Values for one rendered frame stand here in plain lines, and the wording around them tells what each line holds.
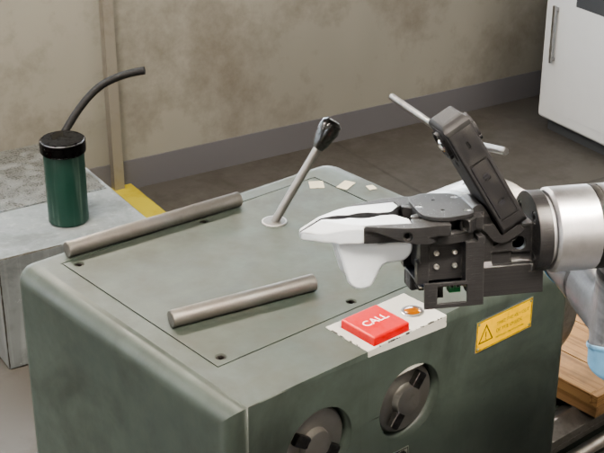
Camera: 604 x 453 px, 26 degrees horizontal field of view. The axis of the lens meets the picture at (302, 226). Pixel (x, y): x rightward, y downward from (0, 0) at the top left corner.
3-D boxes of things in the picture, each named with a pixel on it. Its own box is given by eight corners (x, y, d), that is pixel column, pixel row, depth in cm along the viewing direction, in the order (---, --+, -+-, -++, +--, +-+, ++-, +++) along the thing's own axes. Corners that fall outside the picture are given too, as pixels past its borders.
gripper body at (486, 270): (417, 311, 110) (554, 299, 112) (417, 214, 107) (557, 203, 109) (395, 280, 117) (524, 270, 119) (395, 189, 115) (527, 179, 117)
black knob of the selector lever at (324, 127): (324, 156, 182) (324, 125, 180) (308, 150, 184) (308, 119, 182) (345, 150, 184) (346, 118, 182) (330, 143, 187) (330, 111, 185)
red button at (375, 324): (373, 352, 156) (374, 337, 155) (340, 333, 160) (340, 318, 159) (409, 335, 159) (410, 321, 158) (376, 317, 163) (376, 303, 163)
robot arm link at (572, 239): (606, 197, 110) (571, 172, 118) (555, 200, 109) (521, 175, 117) (602, 280, 112) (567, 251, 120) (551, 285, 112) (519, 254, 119)
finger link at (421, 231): (368, 250, 107) (471, 241, 108) (368, 232, 106) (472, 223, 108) (355, 232, 111) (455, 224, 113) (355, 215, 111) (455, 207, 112)
